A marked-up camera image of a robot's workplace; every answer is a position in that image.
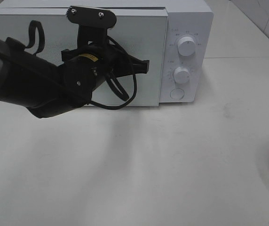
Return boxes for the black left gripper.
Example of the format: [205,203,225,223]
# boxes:
[61,43,150,81]

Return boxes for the white microwave door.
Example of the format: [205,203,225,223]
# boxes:
[0,8,167,106]

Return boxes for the white timer knob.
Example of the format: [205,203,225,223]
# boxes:
[173,67,191,84]

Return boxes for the round white door button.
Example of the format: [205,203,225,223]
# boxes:
[170,88,185,100]

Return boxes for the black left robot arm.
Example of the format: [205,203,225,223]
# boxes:
[0,38,150,118]

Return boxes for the white microwave oven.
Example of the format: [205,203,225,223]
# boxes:
[0,0,214,103]

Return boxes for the upper white power knob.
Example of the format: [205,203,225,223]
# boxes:
[176,34,197,57]

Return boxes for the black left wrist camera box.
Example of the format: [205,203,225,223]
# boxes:
[66,6,117,48]

